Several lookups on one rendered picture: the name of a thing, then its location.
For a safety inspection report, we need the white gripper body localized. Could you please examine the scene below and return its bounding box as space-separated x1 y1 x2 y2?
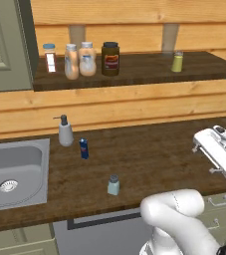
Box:
192 127 226 181

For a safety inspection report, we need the yellow-green shaker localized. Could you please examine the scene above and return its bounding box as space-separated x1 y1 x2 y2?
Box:
170 50 185 74

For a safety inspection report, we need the pale blue shaker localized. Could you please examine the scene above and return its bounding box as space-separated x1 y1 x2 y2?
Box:
107 173 121 197

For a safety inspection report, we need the dark wood cabinet shelf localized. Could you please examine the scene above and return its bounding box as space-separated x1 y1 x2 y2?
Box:
32 50 226 93

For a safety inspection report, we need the blue condiment bottle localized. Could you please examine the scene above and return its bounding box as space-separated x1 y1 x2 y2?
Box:
79 137 90 160

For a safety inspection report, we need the peach condiment bottle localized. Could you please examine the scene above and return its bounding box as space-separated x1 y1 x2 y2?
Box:
64 43 81 81
78 41 98 78

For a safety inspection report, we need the blue-capped spice bottle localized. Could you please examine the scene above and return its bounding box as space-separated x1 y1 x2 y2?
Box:
42 43 59 75

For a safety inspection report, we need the grey-green cabinet door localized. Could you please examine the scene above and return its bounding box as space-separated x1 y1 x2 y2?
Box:
0 0 40 94

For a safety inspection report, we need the dark brown sauce jar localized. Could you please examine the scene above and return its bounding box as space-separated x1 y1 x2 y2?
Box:
101 41 121 78

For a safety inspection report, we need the grey dishwasher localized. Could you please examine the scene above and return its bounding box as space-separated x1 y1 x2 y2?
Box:
52 208 153 255

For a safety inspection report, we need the grey soap dispenser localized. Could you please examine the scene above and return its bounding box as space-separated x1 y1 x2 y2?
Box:
52 114 75 147

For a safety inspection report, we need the grey steel sink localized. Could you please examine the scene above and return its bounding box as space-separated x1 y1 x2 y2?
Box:
0 137 52 214

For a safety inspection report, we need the grey-green base cupboard door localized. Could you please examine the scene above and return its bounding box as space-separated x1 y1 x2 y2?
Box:
0 222 61 255

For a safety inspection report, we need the silver drawer handle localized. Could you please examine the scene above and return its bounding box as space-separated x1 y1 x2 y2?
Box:
207 194 226 208
206 218 221 231

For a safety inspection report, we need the grey shelf bracket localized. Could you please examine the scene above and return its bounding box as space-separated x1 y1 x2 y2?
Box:
68 24 87 52
160 23 181 55

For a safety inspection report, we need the dark dishwasher handle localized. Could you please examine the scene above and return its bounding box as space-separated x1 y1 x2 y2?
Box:
67 211 142 231

